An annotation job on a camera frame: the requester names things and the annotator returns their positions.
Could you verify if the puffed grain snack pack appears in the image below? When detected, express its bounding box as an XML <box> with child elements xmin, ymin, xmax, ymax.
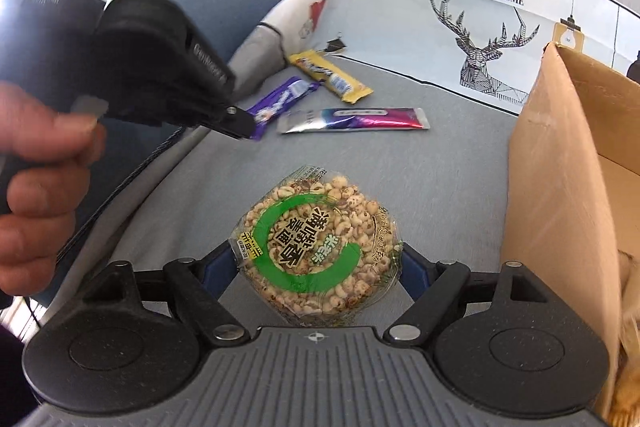
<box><xmin>229</xmin><ymin>164</ymin><xmax>405</xmax><ymax>320</ymax></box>

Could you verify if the cardboard box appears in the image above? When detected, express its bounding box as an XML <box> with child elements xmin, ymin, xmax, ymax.
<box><xmin>500</xmin><ymin>41</ymin><xmax>640</xmax><ymax>424</ymax></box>

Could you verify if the black binder clip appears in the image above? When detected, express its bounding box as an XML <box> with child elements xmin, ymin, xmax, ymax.
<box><xmin>320</xmin><ymin>36</ymin><xmax>349</xmax><ymax>56</ymax></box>

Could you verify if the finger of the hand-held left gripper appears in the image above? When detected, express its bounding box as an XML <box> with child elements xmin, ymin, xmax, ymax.
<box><xmin>167</xmin><ymin>104</ymin><xmax>258</xmax><ymax>142</ymax></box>

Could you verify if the person's left hand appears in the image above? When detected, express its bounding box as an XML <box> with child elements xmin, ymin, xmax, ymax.
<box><xmin>0</xmin><ymin>79</ymin><xmax>108</xmax><ymax>297</ymax></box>

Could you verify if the yellow snack packet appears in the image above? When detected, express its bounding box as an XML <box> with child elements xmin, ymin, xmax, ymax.
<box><xmin>289</xmin><ymin>49</ymin><xmax>375</xmax><ymax>104</ymax></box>

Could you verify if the purple snack packet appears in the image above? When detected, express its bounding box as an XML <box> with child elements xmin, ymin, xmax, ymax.
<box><xmin>248</xmin><ymin>76</ymin><xmax>321</xmax><ymax>142</ymax></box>

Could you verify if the black cable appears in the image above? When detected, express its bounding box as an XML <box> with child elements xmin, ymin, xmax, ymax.
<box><xmin>54</xmin><ymin>126</ymin><xmax>190</xmax><ymax>266</ymax></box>

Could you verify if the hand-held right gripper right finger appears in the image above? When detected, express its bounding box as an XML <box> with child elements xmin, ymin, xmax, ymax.
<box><xmin>382</xmin><ymin>242</ymin><xmax>556</xmax><ymax>345</ymax></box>

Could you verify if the silver and pink snack packet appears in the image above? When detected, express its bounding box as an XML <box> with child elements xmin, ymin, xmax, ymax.
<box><xmin>276</xmin><ymin>107</ymin><xmax>431</xmax><ymax>136</ymax></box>

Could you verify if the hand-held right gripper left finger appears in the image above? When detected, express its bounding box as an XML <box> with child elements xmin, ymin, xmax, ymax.
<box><xmin>80</xmin><ymin>239</ymin><xmax>251</xmax><ymax>344</ymax></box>

